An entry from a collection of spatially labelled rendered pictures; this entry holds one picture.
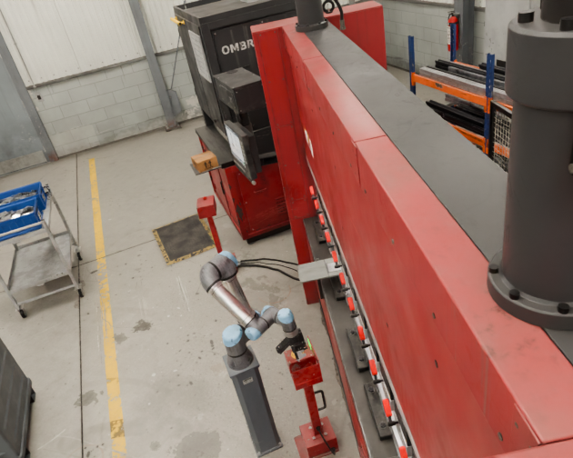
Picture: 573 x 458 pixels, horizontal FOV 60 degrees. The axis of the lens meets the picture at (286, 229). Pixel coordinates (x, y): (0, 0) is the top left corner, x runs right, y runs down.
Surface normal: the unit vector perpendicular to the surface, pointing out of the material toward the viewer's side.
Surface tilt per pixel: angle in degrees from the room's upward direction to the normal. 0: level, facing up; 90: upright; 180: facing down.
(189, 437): 0
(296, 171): 90
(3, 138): 90
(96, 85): 90
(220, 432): 0
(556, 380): 0
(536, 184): 90
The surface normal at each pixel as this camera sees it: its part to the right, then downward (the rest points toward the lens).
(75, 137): 0.36, 0.44
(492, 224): -0.18, -0.83
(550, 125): -0.75, 0.46
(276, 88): 0.11, 0.51
